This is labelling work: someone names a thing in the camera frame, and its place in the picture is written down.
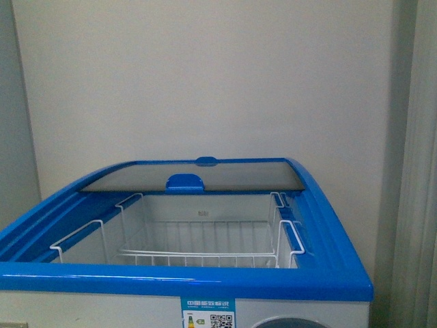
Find glass sliding freezer lid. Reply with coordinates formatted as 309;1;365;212
83;156;305;195

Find white chest freezer blue rim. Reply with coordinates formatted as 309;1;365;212
1;159;373;327

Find blue energy label sticker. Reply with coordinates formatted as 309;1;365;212
180;297;236;328

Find grey round control panel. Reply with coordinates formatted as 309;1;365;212
254;318;324;328

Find grey curtain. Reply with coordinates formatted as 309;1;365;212
390;1;436;327

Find silver brand nameplate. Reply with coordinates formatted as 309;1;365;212
0;322;29;328

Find white wire freezer basket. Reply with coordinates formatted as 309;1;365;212
50;192;306;269

